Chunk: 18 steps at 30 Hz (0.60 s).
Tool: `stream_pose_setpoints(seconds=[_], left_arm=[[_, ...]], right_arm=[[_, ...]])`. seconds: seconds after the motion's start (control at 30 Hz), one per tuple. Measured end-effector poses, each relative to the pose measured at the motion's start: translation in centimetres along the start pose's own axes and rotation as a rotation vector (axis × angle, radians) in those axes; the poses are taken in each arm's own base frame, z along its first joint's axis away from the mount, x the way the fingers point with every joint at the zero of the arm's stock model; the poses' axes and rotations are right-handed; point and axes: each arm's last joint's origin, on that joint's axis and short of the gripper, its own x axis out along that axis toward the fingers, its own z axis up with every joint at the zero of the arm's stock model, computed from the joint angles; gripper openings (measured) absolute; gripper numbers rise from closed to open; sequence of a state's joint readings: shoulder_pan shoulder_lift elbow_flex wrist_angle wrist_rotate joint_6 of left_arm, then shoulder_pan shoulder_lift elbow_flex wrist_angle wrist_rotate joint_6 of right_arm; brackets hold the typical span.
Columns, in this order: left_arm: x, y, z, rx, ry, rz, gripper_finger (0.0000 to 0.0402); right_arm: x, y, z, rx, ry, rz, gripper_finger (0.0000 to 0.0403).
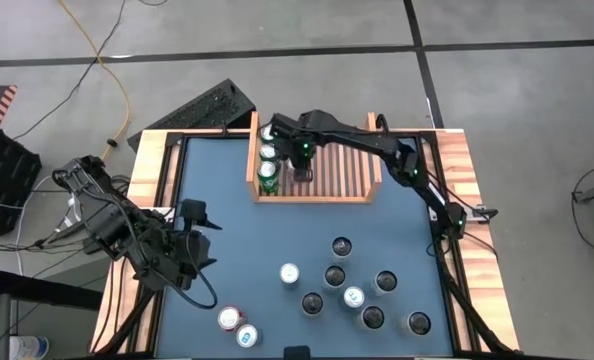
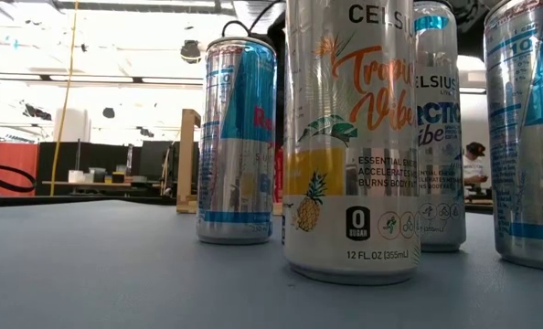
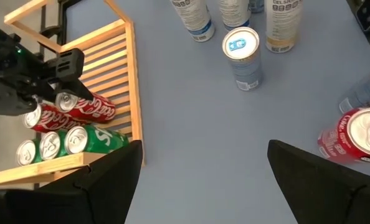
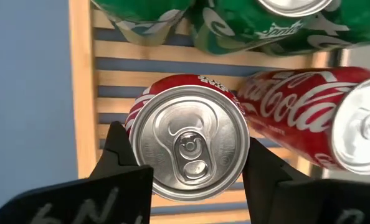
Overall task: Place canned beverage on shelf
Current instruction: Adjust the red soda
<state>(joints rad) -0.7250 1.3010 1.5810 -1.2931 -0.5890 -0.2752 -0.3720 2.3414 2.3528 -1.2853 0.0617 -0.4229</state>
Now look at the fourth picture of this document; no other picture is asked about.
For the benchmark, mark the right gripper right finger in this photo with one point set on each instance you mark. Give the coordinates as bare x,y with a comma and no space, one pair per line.
297,202

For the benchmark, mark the red Coca-Cola can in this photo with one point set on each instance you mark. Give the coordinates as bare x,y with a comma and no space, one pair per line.
188,143
297,105

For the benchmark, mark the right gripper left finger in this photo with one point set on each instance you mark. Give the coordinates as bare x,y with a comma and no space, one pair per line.
79,202

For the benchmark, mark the wooden slatted shelf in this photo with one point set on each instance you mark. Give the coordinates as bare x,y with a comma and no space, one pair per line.
82,93

